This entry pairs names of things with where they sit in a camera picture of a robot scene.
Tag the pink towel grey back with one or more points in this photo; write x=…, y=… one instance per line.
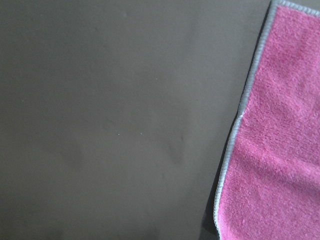
x=269, y=181

